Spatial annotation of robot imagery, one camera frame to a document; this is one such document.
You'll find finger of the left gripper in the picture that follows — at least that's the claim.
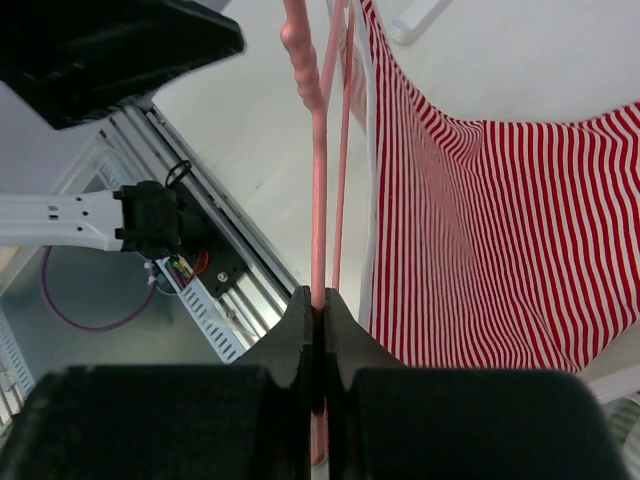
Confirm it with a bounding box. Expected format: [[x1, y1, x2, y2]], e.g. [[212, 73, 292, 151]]
[[1, 1, 245, 130]]

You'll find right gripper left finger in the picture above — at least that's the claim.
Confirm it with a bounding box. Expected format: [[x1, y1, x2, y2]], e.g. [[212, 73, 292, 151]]
[[1, 287, 313, 479]]

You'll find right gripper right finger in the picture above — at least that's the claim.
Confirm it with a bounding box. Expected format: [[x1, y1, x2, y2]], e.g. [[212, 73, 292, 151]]
[[324, 289, 627, 479]]

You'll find red striped tank top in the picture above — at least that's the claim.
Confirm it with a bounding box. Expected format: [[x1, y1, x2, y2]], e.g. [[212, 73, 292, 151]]
[[354, 1, 639, 373]]

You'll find pink wire hanger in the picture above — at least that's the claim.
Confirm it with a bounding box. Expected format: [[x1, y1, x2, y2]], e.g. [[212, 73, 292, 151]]
[[280, 0, 357, 466]]

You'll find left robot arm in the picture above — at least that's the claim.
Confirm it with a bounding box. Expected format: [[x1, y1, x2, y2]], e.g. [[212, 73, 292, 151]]
[[1, 1, 245, 260]]

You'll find white plastic basket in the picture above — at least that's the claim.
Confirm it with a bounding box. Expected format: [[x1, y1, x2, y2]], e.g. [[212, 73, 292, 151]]
[[580, 344, 639, 460]]

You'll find white and silver clothes rack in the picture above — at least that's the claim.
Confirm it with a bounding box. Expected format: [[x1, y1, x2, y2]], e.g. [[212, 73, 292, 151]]
[[389, 0, 452, 45]]

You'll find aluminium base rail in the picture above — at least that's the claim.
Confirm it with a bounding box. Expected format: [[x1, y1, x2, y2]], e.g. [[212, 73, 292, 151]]
[[46, 107, 296, 364]]

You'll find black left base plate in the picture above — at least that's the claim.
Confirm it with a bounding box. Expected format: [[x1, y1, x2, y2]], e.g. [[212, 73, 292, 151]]
[[176, 190, 249, 299]]

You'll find white slotted cable duct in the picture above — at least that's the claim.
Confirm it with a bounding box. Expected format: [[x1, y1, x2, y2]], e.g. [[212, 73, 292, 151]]
[[1, 249, 246, 427]]

